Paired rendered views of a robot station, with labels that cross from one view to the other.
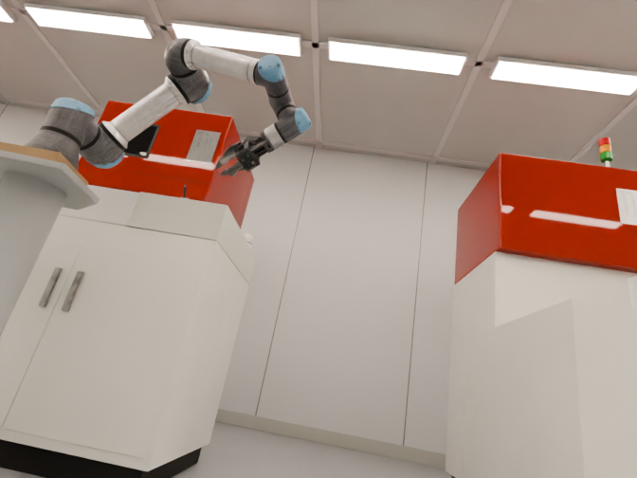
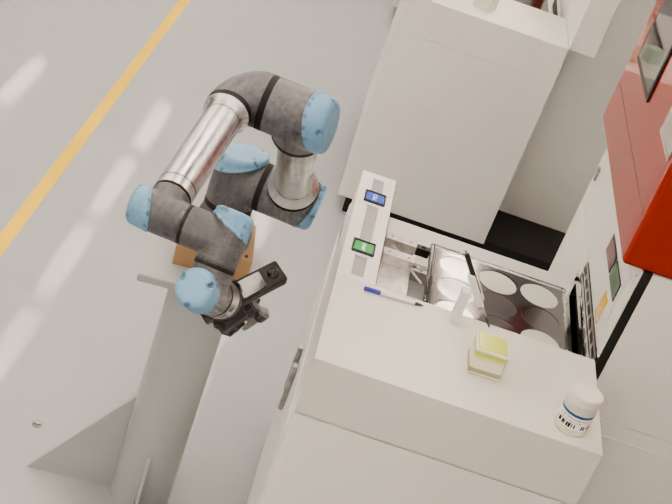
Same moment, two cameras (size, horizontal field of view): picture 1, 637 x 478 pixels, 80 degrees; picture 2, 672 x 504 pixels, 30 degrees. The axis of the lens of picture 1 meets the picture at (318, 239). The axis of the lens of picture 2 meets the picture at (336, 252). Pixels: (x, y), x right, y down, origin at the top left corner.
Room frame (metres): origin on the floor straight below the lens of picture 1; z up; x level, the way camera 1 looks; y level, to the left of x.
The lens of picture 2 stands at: (0.99, -1.70, 2.43)
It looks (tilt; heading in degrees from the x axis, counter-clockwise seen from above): 30 degrees down; 82
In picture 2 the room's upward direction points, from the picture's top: 20 degrees clockwise
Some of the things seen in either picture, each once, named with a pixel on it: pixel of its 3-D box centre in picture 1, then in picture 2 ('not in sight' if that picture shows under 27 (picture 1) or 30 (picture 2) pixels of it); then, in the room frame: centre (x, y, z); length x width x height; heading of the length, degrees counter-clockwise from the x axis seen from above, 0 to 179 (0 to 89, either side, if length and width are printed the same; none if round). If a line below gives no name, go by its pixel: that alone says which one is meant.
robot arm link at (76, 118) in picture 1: (70, 121); (240, 176); (1.07, 0.87, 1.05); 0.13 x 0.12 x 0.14; 168
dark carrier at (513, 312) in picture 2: not in sight; (497, 305); (1.76, 0.88, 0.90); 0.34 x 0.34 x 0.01; 85
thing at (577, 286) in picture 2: not in sight; (577, 330); (1.97, 0.88, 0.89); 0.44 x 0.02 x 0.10; 85
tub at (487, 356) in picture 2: not in sight; (487, 356); (1.67, 0.49, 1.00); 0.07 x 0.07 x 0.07; 87
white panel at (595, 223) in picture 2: not in sight; (599, 255); (2.00, 1.05, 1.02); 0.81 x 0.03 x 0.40; 85
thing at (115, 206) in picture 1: (73, 203); (360, 246); (1.41, 0.98, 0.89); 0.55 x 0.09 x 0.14; 85
